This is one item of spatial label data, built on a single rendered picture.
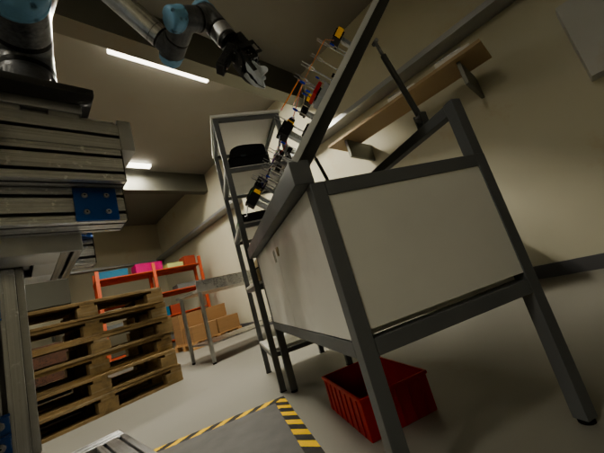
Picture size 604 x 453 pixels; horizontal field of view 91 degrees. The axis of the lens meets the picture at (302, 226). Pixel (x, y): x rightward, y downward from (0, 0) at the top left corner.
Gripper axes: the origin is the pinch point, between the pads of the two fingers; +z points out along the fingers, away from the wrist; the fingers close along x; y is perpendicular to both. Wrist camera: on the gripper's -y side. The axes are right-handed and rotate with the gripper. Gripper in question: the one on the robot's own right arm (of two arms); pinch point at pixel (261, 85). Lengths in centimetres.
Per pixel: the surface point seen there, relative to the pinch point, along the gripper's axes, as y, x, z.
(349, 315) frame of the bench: -33, -11, 69
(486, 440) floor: -20, 3, 125
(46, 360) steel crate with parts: -246, 470, -66
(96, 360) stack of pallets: -140, 237, 8
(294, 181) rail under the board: -21.6, -13.6, 35.8
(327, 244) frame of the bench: -25, -12, 53
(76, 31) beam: 11, 166, -231
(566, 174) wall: 240, 75, 149
